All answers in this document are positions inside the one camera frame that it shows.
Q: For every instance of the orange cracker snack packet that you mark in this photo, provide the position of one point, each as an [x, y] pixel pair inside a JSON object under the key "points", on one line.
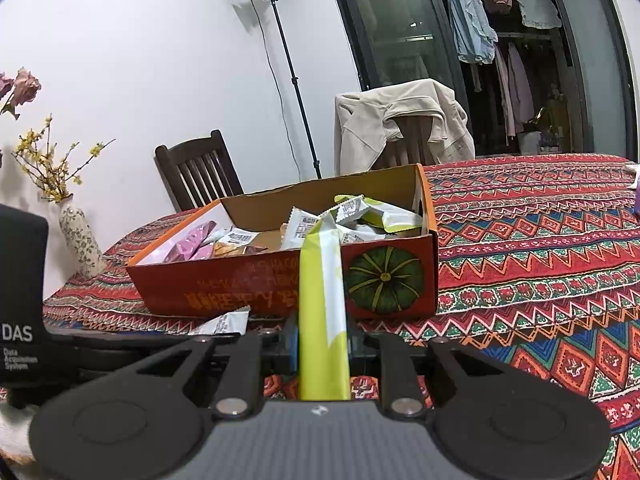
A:
{"points": [[237, 242]]}

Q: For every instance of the chair with beige jacket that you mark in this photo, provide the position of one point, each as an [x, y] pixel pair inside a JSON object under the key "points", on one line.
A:
{"points": [[412, 147]]}

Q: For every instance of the white foil snack packet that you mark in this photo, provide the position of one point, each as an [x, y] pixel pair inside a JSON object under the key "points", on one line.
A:
{"points": [[299, 224]]}

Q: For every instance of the beige jacket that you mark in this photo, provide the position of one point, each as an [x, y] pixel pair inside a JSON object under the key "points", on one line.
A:
{"points": [[364, 123]]}

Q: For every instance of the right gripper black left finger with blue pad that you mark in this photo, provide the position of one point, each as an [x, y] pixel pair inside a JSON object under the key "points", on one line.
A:
{"points": [[255, 356]]}

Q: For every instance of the pink snack packet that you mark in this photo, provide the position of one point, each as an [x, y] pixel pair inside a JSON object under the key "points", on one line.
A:
{"points": [[187, 246]]}

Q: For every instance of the white hanging garment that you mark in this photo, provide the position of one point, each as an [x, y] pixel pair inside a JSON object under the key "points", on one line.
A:
{"points": [[539, 14]]}

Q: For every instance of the dark wooden chair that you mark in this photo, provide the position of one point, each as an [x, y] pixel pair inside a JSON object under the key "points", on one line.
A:
{"points": [[198, 171]]}

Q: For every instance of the pink dried roses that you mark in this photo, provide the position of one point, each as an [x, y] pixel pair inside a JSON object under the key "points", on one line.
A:
{"points": [[17, 91]]}

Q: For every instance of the white printed snack packet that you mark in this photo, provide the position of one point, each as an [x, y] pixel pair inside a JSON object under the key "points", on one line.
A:
{"points": [[233, 322]]}

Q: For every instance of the white gloved left hand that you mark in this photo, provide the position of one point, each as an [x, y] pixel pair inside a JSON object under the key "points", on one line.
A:
{"points": [[14, 431]]}

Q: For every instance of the colourful patterned tablecloth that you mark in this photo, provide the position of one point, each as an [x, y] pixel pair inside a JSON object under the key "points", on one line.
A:
{"points": [[539, 268]]}

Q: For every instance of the floral ceramic vase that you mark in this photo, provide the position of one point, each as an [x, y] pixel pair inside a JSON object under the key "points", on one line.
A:
{"points": [[80, 239]]}

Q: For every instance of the black framed sliding glass door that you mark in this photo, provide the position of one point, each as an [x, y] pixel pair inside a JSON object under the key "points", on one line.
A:
{"points": [[533, 76]]}

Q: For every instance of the yellow flower branches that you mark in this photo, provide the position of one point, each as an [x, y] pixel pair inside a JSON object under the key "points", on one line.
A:
{"points": [[51, 171]]}

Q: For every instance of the light blue denim shirt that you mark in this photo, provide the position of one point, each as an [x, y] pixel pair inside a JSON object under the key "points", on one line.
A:
{"points": [[474, 38]]}

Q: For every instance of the orange cardboard pumpkin box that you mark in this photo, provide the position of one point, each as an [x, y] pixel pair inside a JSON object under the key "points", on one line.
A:
{"points": [[392, 278]]}

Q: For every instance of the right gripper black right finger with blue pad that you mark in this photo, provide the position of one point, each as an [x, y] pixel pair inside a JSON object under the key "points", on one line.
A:
{"points": [[388, 358]]}

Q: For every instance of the green white snack bag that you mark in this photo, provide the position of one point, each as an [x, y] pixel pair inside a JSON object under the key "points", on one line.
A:
{"points": [[323, 349]]}

